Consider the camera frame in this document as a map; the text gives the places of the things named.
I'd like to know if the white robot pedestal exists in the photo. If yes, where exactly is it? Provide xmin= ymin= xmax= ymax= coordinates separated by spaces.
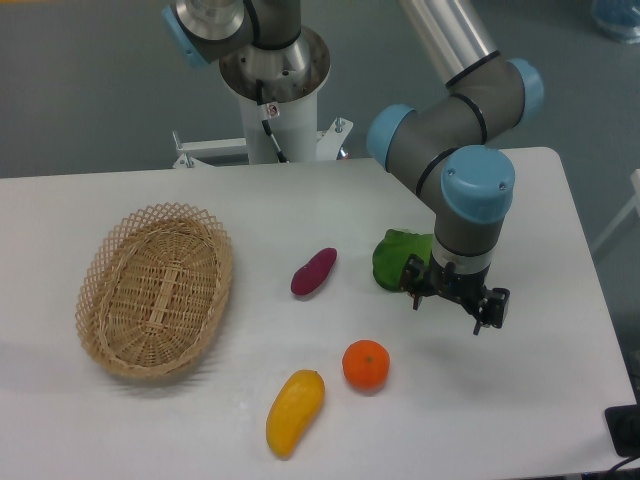
xmin=173 ymin=26 xmax=353 ymax=168

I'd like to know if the blue object in bag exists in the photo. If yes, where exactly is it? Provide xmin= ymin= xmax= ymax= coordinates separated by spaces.
xmin=591 ymin=0 xmax=639 ymax=44

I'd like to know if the black device at table edge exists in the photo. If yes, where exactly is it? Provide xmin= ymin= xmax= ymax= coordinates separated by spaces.
xmin=604 ymin=405 xmax=639 ymax=457

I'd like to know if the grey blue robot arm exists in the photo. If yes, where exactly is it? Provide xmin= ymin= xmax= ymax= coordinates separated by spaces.
xmin=162 ymin=1 xmax=544 ymax=328

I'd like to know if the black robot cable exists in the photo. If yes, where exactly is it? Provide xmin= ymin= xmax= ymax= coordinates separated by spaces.
xmin=253 ymin=78 xmax=290 ymax=164

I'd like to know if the woven wicker basket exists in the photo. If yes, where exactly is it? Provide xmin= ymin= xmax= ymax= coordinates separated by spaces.
xmin=75 ymin=203 xmax=233 ymax=380

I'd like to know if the orange fruit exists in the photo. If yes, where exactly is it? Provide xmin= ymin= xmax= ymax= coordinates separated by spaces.
xmin=342 ymin=339 xmax=391 ymax=392

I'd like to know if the white frame at right edge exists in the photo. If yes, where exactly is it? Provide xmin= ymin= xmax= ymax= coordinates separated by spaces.
xmin=590 ymin=169 xmax=639 ymax=262

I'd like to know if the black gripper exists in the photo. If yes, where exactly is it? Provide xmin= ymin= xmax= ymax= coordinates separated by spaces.
xmin=402 ymin=254 xmax=510 ymax=336

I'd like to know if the yellow mango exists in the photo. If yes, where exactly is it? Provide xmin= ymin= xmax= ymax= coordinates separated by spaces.
xmin=265 ymin=370 xmax=325 ymax=459

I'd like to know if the purple sweet potato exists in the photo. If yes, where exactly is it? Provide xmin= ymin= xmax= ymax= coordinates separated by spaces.
xmin=290 ymin=247 xmax=338 ymax=297

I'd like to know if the green leafy vegetable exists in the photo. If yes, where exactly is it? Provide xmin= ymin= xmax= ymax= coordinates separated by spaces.
xmin=372 ymin=229 xmax=433 ymax=292

